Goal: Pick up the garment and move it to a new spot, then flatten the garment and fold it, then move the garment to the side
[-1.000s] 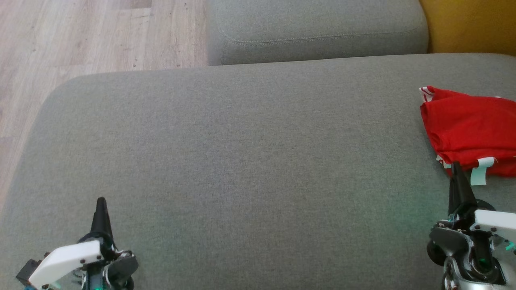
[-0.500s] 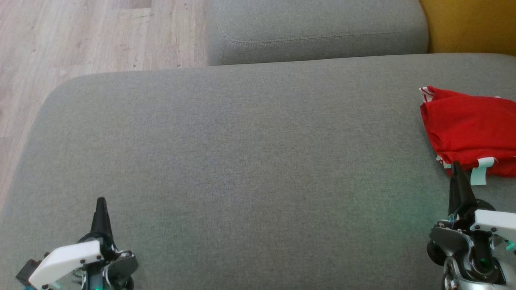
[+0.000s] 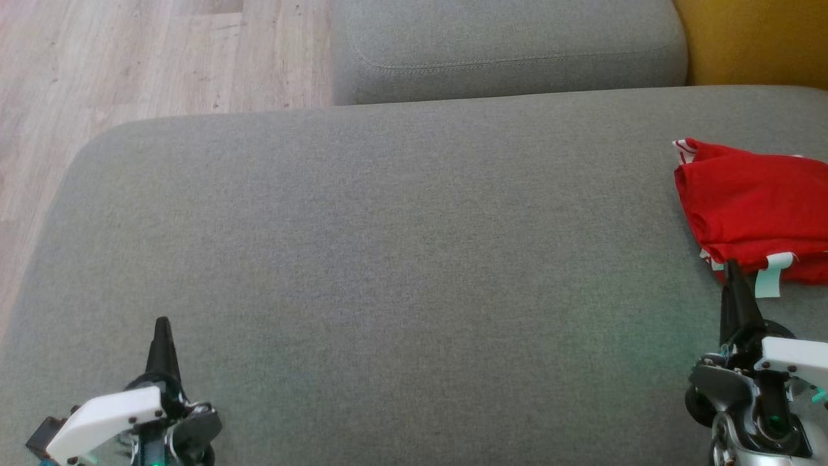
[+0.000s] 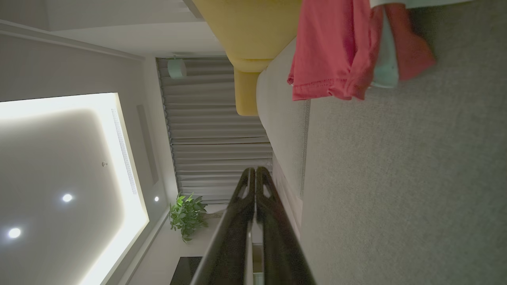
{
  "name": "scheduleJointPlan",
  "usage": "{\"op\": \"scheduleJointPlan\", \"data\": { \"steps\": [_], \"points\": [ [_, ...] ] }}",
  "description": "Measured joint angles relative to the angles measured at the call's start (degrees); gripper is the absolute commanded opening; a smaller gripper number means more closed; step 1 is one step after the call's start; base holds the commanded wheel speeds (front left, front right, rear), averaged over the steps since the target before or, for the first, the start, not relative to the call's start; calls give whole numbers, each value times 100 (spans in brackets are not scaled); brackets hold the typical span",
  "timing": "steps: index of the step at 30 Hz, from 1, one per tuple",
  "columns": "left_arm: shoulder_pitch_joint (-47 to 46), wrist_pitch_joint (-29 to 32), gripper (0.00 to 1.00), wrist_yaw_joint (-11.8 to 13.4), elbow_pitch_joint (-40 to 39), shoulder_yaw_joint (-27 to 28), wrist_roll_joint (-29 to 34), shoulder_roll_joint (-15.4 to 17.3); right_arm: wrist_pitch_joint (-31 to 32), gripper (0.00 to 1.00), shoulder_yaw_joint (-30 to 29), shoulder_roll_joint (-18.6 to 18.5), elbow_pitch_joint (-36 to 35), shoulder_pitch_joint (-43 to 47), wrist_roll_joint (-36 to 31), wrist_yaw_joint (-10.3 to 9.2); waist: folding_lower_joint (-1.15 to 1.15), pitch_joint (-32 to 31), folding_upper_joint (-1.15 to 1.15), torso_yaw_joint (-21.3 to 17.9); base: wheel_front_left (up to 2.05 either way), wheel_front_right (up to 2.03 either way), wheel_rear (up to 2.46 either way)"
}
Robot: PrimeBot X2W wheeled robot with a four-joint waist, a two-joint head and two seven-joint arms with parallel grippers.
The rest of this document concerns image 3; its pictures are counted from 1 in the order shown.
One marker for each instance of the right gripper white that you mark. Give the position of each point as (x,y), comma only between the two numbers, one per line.
(795,362)

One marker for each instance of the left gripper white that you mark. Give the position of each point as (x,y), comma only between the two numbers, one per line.
(110,421)

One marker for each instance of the red jersey shirt white sleeves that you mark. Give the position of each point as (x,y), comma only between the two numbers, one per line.
(757,194)

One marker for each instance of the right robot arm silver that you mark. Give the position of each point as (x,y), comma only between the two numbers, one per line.
(728,446)

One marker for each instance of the large grey sofa seat cushion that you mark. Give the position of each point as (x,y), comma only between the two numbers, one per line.
(388,272)

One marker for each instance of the large yellow sofa backrest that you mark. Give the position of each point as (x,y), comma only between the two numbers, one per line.
(757,39)

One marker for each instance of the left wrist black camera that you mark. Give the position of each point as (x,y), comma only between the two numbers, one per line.
(45,437)

